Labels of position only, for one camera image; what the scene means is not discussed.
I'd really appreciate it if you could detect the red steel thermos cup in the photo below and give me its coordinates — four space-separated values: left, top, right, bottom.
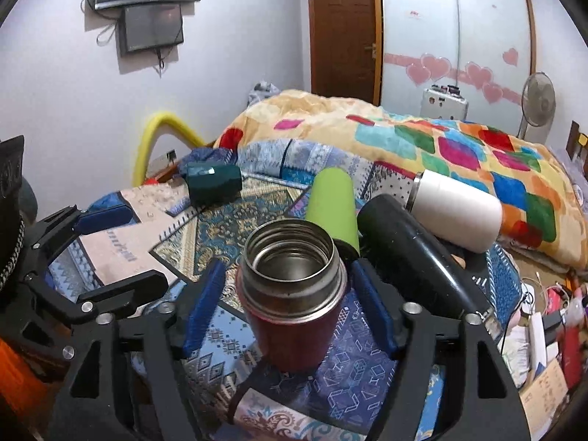
235 218 348 372

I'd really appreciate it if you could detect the green tumbler cup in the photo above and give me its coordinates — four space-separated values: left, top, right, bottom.
305 167 360 257

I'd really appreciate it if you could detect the blue patterned blanket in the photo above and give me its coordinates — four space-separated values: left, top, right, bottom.
45 138 526 441

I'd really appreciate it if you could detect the black thermos bottle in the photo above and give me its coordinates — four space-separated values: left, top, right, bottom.
357 194 497 323

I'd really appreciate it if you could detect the dark green mug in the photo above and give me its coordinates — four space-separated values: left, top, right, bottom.
184 162 242 207

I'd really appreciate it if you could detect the yellow foam tube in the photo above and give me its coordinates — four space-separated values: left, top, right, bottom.
132 112 206 186

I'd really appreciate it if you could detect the white thermos bottle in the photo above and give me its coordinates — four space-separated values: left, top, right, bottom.
406 170 502 253

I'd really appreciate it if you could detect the colourful patchwork quilt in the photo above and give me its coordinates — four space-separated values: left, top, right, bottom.
215 90 587 270

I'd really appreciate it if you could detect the white box appliance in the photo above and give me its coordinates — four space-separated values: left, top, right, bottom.
420 85 469 121

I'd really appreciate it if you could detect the white standing fan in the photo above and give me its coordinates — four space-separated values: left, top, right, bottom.
517 72 556 139

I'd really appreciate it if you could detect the brown wooden door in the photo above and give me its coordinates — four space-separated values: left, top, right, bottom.
308 0 377 103

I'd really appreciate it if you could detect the white wardrobe with hearts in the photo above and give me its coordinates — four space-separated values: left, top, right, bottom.
381 0 532 133

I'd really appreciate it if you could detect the small wall monitor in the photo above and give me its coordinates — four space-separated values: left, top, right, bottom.
118 4 183 56

